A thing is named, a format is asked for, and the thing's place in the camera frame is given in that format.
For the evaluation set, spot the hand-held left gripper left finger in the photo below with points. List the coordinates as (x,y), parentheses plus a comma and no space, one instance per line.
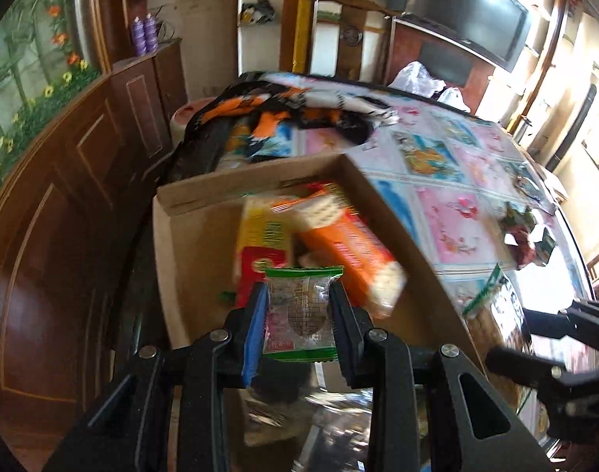
(255,339)

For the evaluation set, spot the orange cracker packet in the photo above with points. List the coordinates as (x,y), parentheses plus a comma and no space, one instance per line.
(348,250)

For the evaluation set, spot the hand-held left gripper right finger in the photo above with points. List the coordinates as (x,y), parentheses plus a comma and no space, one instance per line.
(343,334)

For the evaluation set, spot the flower mural panel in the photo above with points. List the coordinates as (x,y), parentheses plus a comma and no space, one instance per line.
(24,83)

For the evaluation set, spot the white plastic bag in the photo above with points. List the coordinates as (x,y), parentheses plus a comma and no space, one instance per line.
(454,98)
(415,78)

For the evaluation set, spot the wooden chair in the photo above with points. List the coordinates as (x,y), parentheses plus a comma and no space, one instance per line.
(351,34)

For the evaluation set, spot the wooden side cabinet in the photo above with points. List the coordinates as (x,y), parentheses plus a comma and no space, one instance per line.
(147,103)

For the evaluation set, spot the green-edged cracker packet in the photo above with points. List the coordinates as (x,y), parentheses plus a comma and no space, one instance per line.
(501,319)

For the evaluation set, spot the pile of small mixed sweets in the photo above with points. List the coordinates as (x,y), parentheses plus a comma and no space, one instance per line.
(520,236)

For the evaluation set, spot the orange and black cloth bag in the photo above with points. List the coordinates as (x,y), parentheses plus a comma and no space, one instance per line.
(280,103)

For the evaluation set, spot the small dark clutter heap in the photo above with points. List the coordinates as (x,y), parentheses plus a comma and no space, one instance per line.
(257,10)

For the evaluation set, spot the yellow cracker packet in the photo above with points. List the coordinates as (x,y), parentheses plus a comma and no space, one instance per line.
(260,236)

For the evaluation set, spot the long wooden wall cabinet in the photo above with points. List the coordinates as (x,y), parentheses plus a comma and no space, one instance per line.
(58,255)

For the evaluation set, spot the cardboard box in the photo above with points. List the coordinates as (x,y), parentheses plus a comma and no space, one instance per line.
(201,236)

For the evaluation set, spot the floral printed tablecloth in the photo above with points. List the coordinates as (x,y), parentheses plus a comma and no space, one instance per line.
(447,226)

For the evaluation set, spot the black flat television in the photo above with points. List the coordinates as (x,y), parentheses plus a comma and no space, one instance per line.
(471,14)

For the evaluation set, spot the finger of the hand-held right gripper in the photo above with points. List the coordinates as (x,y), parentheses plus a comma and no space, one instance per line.
(515,366)
(550,322)

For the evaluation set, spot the green-edged clear snack packet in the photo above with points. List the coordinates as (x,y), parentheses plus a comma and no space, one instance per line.
(299,314)

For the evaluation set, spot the red-brown television cabinet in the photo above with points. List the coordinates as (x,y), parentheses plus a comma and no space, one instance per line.
(407,39)

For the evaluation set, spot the round pink container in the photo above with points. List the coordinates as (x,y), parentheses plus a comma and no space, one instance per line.
(184,115)

